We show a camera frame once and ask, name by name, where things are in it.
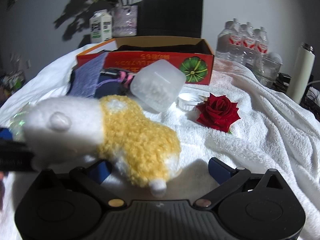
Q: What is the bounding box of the yellow white plush toy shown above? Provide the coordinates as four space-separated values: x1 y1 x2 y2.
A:
22 95 181 197

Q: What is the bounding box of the navy blue pouch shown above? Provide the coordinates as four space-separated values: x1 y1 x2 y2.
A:
94 79 128 99

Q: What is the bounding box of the purple cloth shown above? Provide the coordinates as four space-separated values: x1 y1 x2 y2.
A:
67 52 108 98

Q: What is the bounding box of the black usb cable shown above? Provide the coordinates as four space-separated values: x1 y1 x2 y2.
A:
100 68 137 91

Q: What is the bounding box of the translucent plastic box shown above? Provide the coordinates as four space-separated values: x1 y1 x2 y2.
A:
130 60 186 112

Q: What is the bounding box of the white jar lid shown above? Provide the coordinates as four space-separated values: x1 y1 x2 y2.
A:
177 93 203 112

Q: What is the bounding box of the clear glass pitcher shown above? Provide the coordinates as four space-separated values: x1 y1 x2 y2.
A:
253 52 283 88

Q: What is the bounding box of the white thermos bottle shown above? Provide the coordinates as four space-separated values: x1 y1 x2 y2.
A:
286 43 315 104

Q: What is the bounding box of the red cardboard box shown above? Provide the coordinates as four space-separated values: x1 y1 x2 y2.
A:
76 36 215 86

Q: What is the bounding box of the water bottle pack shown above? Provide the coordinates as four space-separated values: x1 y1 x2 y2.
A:
216 18 268 66

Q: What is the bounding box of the milk carton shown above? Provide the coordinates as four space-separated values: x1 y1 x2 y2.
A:
89 10 112 43

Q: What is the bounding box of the purple glass vase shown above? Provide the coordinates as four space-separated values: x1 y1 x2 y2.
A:
112 5 138 37

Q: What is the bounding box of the black paper bag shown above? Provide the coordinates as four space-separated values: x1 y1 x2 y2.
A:
137 0 203 38

